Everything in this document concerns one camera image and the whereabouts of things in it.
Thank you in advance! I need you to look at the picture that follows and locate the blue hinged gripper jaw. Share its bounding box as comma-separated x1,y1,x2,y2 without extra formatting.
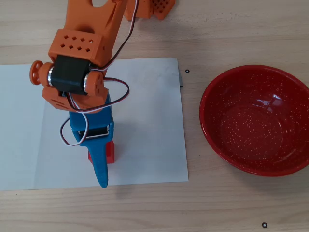
71,123,115,189

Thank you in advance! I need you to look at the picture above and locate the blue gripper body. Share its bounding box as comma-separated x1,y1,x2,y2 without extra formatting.
69,92,114,139

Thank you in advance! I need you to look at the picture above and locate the red cube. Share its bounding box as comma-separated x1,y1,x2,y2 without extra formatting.
87,141,115,165

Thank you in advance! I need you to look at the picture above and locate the red speckled bowl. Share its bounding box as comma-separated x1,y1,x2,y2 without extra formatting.
199,64,309,177

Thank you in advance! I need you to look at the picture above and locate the white paper sheet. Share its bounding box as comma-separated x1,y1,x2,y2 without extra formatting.
0,57,189,191

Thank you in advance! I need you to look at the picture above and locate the red white black servo cable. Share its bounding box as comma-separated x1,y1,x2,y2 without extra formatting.
59,76,130,147
88,0,141,73

